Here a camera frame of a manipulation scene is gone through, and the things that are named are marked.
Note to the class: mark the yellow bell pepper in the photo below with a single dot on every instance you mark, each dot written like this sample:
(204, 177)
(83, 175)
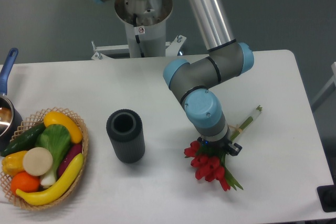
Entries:
(13, 164)

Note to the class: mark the white furniture leg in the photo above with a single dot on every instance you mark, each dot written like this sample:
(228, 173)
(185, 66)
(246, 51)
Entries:
(324, 92)

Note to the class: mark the yellow banana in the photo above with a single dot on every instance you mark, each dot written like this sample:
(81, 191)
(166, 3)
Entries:
(54, 192)

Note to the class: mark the red tulip bouquet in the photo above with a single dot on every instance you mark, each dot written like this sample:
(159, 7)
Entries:
(211, 165)

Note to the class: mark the green cucumber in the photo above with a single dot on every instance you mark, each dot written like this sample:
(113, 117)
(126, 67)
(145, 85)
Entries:
(24, 141)

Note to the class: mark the black device at edge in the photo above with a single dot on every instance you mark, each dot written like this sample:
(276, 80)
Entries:
(327, 197)

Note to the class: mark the green bok choy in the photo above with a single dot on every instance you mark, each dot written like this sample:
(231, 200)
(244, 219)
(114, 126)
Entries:
(56, 139)

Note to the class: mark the blue handled saucepan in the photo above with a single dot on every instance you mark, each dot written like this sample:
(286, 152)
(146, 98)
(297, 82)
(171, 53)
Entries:
(10, 117)

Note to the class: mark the orange fruit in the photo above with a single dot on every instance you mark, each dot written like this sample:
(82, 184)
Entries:
(25, 182)

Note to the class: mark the yellow squash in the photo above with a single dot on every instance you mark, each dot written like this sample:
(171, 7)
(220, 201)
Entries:
(55, 117)

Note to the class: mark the purple eggplant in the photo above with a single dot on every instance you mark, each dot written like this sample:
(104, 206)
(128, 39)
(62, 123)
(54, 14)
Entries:
(73, 151)

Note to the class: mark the woven wicker basket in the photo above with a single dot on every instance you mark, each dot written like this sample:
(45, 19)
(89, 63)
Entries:
(26, 124)

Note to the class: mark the dark grey ribbed vase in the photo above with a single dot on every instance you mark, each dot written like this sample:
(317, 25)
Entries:
(125, 131)

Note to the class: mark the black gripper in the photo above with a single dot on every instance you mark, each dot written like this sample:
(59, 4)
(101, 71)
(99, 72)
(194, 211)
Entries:
(223, 144)

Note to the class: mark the beige round disc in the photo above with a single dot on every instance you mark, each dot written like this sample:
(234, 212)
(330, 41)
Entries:
(37, 161)

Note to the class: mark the white metal base frame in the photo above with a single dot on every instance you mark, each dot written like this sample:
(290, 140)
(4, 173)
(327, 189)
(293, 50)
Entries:
(172, 48)

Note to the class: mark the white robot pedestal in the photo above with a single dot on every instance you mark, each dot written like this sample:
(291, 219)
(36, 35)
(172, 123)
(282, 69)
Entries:
(145, 25)

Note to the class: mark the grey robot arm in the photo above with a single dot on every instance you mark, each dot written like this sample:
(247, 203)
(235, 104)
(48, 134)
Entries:
(191, 82)

